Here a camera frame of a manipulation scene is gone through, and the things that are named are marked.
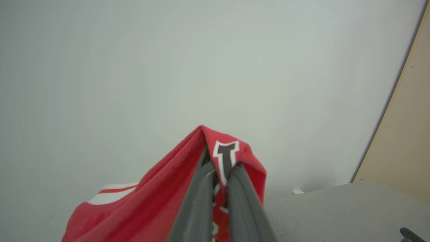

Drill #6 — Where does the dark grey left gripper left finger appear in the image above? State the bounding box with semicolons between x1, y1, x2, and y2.
167;147;216;242

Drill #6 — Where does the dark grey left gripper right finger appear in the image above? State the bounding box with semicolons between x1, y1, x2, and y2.
226;162;278;242

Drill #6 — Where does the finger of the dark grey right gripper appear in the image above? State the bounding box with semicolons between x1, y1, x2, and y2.
399;227;426;242

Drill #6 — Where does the red sports jersey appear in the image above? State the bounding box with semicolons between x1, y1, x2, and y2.
61;125;267;242

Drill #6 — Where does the beige wooden panel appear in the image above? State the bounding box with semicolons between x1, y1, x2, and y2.
351;0;430;205

